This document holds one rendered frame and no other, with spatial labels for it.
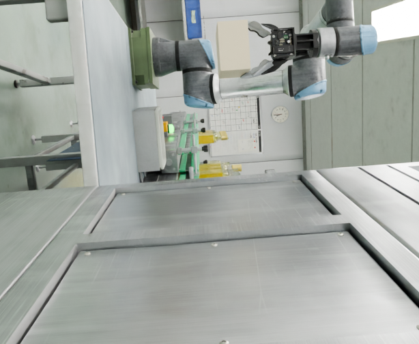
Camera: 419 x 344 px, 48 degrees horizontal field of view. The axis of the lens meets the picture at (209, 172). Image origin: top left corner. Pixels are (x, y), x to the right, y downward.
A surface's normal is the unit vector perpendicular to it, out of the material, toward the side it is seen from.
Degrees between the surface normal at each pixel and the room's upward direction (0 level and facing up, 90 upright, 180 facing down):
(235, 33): 90
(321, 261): 90
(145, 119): 90
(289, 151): 90
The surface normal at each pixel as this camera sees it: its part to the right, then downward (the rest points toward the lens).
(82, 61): 0.01, 0.07
